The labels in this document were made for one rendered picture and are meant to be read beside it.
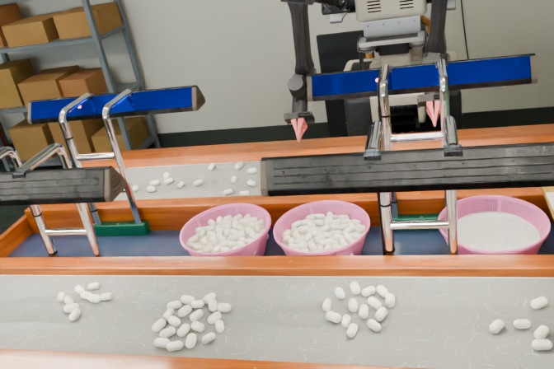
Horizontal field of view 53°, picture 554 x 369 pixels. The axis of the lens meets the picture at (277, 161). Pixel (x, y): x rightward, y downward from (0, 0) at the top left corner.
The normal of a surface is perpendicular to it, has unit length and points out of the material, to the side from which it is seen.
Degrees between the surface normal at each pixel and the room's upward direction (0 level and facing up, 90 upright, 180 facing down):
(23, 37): 90
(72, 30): 90
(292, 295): 0
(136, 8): 90
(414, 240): 0
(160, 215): 90
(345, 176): 58
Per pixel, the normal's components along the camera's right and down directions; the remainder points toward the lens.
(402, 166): -0.27, -0.10
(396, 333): -0.16, -0.90
